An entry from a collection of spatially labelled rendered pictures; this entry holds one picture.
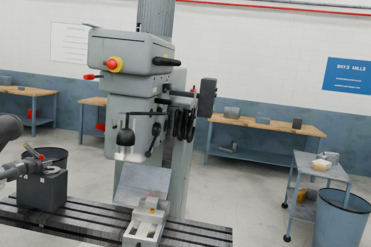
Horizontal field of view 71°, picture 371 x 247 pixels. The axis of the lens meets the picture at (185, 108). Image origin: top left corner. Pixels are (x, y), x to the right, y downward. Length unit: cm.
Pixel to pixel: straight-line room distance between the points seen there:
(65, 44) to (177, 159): 511
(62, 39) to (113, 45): 545
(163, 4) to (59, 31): 524
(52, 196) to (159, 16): 107
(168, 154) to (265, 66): 403
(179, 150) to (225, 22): 409
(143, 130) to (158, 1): 66
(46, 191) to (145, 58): 90
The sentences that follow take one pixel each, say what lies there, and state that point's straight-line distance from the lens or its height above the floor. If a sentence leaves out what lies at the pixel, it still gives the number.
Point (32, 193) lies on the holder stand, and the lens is 163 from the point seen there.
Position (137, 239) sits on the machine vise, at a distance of 127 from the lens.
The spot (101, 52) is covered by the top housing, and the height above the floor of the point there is 180.
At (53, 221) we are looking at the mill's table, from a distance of 154.
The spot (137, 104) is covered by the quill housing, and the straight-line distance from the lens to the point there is 116.
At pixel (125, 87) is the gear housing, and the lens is 114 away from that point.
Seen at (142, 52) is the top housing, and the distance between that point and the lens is 101.
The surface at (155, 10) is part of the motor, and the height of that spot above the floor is 204.
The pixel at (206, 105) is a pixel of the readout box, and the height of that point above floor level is 158.
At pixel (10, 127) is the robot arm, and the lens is 103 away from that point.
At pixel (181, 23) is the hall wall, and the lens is 553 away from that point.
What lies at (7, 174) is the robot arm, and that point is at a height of 123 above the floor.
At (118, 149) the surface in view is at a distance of 120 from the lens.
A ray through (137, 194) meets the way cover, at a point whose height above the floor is 97.
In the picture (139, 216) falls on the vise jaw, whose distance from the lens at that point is 135.
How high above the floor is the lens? 179
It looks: 10 degrees down
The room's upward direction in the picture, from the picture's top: 6 degrees clockwise
